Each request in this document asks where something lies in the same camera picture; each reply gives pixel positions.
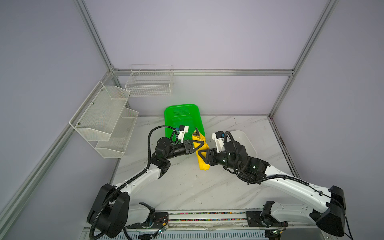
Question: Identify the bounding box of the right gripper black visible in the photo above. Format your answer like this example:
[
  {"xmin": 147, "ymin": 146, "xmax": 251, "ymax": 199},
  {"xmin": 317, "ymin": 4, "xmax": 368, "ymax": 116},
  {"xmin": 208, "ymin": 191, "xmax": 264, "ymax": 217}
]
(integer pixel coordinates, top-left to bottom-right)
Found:
[{"xmin": 195, "ymin": 146, "xmax": 240, "ymax": 172}]

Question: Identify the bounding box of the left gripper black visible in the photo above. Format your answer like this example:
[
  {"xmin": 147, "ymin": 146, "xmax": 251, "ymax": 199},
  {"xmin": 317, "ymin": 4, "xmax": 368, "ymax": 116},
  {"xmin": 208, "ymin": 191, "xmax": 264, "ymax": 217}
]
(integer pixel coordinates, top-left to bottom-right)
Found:
[{"xmin": 165, "ymin": 139, "xmax": 204, "ymax": 160}]

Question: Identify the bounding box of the silver knife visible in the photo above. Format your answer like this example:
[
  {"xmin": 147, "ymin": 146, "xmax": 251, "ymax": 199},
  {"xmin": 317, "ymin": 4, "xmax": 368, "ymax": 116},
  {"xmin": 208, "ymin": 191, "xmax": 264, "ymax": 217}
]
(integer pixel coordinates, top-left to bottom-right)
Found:
[{"xmin": 193, "ymin": 128, "xmax": 201, "ymax": 138}]

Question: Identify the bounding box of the green plastic basket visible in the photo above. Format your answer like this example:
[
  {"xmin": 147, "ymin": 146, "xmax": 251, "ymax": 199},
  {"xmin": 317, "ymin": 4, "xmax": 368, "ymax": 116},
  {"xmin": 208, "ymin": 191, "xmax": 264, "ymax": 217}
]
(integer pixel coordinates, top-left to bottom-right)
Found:
[{"xmin": 164, "ymin": 104, "xmax": 206, "ymax": 140}]

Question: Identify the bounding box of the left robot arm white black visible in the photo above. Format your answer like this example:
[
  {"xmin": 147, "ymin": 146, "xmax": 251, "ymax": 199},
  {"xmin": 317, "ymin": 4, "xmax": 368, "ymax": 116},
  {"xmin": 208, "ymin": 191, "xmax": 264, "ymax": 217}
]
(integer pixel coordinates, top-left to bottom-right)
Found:
[{"xmin": 87, "ymin": 137, "xmax": 206, "ymax": 240}]

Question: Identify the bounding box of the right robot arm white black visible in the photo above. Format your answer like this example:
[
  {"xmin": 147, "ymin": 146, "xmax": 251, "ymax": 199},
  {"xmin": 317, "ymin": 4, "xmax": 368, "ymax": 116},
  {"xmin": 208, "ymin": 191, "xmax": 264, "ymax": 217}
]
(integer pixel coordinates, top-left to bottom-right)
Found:
[{"xmin": 193, "ymin": 141, "xmax": 349, "ymax": 237}]

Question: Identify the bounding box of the white rectangular dish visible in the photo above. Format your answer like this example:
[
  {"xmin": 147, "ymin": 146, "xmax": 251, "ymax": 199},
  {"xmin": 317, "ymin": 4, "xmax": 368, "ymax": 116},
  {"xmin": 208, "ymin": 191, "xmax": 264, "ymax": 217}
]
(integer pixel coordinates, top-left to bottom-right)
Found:
[{"xmin": 230, "ymin": 130, "xmax": 258, "ymax": 158}]

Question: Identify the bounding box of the white mesh two-tier shelf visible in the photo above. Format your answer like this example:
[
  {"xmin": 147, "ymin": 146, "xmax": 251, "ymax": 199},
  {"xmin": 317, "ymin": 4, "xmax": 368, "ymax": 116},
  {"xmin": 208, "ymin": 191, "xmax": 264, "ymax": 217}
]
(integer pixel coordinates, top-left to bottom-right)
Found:
[{"xmin": 69, "ymin": 82, "xmax": 139, "ymax": 159}]

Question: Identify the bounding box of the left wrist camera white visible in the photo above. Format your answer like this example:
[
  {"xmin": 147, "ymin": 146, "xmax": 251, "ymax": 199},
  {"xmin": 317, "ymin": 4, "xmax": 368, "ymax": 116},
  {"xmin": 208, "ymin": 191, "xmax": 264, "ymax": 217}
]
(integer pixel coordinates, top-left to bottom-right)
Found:
[{"xmin": 177, "ymin": 125, "xmax": 189, "ymax": 143}]

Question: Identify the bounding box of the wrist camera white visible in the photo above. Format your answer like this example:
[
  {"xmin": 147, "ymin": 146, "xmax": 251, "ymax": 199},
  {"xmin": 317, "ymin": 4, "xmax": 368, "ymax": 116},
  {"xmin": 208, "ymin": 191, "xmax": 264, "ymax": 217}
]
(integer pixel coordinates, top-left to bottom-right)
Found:
[
  {"xmin": 177, "ymin": 125, "xmax": 189, "ymax": 143},
  {"xmin": 212, "ymin": 131, "xmax": 225, "ymax": 153}
]

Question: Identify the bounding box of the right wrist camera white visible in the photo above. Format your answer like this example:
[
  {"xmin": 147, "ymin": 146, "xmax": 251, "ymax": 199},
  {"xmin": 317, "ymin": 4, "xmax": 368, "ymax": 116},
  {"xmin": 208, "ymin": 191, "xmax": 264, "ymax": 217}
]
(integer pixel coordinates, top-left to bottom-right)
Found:
[{"xmin": 212, "ymin": 131, "xmax": 225, "ymax": 153}]

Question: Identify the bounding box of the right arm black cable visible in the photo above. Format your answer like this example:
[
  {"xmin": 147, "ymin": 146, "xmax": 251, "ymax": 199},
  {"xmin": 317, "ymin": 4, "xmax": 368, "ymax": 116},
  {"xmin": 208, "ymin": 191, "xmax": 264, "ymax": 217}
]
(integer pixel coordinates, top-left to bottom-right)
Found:
[{"xmin": 223, "ymin": 131, "xmax": 355, "ymax": 240}]

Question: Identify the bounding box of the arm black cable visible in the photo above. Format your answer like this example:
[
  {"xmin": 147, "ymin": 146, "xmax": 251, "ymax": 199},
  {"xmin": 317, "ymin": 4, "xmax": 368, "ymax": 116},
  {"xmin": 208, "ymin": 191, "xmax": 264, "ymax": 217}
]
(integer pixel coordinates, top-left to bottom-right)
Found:
[
  {"xmin": 89, "ymin": 125, "xmax": 179, "ymax": 240},
  {"xmin": 223, "ymin": 131, "xmax": 355, "ymax": 240}
]

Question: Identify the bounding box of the aluminium front rail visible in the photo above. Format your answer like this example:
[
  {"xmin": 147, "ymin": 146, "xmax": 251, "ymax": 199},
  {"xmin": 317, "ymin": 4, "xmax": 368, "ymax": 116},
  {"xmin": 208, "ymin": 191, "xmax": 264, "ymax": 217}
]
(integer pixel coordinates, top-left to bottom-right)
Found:
[{"xmin": 82, "ymin": 207, "xmax": 331, "ymax": 232}]

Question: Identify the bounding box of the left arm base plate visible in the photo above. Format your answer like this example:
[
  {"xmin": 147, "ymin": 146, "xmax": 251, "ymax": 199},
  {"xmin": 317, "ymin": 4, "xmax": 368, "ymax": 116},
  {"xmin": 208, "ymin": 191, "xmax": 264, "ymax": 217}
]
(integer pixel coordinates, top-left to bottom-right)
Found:
[{"xmin": 126, "ymin": 212, "xmax": 169, "ymax": 229}]

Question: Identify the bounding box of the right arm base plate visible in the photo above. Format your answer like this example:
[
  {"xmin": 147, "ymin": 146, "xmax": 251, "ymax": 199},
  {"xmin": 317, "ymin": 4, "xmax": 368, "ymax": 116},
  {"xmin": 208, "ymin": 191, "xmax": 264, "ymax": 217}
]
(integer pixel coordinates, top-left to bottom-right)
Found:
[{"xmin": 246, "ymin": 211, "xmax": 288, "ymax": 228}]

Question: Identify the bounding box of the white wire basket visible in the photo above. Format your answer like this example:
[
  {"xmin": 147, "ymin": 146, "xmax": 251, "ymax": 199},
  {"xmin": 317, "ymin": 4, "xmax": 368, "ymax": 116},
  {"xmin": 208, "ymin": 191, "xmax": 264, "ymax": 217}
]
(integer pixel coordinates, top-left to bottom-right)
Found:
[{"xmin": 125, "ymin": 65, "xmax": 174, "ymax": 97}]

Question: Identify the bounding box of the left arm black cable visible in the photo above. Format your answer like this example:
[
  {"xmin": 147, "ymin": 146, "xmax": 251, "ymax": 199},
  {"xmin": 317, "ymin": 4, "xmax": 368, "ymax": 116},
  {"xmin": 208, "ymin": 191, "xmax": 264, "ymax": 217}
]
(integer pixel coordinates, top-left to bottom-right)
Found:
[{"xmin": 89, "ymin": 125, "xmax": 179, "ymax": 240}]

